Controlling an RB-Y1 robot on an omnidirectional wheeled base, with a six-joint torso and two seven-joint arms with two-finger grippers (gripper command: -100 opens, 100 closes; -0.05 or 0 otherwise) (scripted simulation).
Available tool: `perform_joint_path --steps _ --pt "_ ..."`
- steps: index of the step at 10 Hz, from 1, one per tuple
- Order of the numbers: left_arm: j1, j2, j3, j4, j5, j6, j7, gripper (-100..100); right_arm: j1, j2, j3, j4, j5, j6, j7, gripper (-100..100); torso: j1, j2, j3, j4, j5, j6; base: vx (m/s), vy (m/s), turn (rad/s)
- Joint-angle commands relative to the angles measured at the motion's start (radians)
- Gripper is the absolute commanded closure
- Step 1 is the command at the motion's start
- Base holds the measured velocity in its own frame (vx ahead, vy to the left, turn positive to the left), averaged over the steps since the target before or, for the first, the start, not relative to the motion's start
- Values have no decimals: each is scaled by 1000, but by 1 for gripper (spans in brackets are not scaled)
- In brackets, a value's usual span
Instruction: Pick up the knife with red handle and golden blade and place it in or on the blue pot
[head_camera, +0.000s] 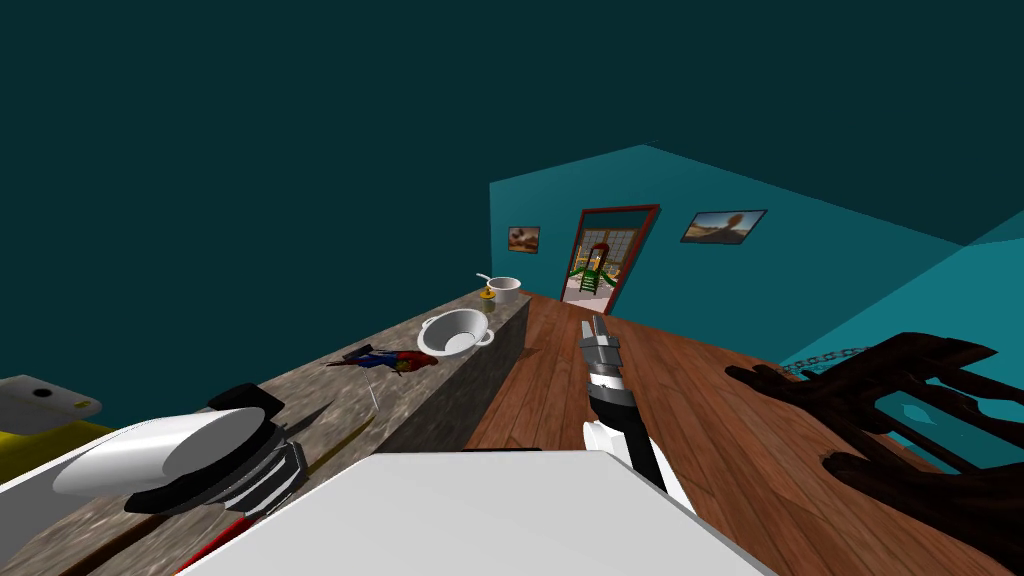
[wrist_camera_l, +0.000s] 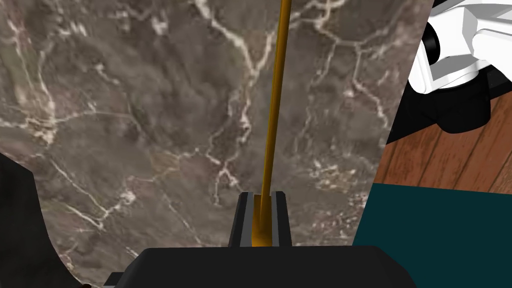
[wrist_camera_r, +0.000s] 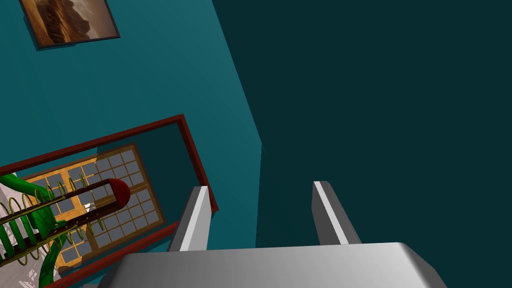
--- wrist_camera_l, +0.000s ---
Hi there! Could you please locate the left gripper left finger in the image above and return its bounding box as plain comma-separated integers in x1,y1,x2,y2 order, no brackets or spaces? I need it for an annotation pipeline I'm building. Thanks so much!
228,191,255,248

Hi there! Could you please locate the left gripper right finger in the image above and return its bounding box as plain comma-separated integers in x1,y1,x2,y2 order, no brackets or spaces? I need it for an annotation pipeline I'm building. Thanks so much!
270,190,293,247

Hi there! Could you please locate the golden bar handle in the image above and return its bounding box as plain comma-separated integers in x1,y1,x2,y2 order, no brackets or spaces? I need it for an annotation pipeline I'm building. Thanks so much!
251,0,293,248

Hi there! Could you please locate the teal cupboard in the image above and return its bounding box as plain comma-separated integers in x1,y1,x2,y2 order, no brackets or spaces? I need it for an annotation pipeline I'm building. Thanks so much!
351,182,512,288

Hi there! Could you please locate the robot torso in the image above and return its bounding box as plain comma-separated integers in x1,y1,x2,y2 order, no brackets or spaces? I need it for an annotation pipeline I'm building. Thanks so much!
386,0,512,144

